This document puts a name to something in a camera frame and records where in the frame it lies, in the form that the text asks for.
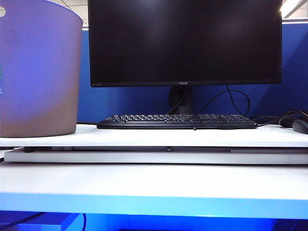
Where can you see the black Logitech keyboard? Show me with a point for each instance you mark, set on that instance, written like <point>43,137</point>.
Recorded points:
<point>130,121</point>

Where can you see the blue office partition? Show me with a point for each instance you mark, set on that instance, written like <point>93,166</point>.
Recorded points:
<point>134,98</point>

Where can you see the black monitor stand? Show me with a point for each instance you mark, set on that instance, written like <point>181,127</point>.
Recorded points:
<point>181,98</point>

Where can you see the white keyboard tray board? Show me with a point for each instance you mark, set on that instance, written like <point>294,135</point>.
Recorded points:
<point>144,157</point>

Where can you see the black ASUS monitor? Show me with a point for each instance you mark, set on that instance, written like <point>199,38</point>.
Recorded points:
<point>185,41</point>

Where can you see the white box under table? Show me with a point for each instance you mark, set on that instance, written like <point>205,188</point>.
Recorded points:
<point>69,225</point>

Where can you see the black computer mouse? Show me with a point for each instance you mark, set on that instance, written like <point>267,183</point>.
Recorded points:
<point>302,126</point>

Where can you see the white ceiling light panel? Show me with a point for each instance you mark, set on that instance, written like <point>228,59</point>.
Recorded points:
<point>292,7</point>

